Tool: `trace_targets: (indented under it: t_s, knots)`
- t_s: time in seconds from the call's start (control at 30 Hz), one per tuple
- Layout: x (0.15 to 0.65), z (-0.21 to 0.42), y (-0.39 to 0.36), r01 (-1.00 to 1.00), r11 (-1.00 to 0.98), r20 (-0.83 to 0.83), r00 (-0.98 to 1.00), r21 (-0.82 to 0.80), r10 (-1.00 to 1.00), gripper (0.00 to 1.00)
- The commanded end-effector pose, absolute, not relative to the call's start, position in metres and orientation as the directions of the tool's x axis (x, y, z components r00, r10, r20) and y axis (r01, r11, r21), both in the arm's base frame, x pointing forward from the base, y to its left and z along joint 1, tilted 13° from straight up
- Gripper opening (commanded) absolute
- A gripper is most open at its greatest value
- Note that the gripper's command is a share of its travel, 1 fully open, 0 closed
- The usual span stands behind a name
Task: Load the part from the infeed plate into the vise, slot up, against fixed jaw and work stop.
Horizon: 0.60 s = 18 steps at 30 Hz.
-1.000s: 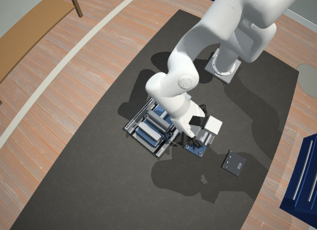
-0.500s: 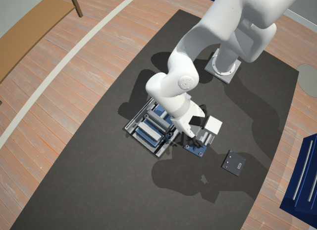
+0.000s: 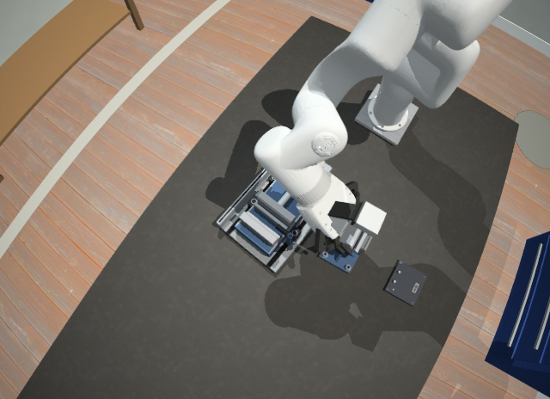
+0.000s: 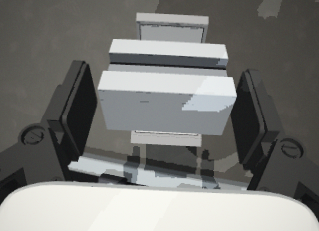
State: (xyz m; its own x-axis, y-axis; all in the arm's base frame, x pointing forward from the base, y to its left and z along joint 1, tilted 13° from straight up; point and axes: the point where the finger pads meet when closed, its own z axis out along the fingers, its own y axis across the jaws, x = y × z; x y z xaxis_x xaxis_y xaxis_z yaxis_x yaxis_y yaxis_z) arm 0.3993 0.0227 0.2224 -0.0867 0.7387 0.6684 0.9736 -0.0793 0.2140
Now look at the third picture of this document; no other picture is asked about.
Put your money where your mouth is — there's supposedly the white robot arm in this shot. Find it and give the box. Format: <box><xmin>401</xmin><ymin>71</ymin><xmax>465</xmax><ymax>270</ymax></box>
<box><xmin>254</xmin><ymin>0</ymin><xmax>512</xmax><ymax>236</ymax></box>

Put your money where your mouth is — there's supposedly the white flat bar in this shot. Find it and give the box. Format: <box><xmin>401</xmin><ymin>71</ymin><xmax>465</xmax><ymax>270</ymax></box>
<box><xmin>254</xmin><ymin>202</ymin><xmax>288</xmax><ymax>230</ymax></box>

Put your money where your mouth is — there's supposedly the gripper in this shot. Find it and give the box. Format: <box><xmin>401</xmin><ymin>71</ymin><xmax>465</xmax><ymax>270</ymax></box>
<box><xmin>296</xmin><ymin>172</ymin><xmax>361</xmax><ymax>255</ymax></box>

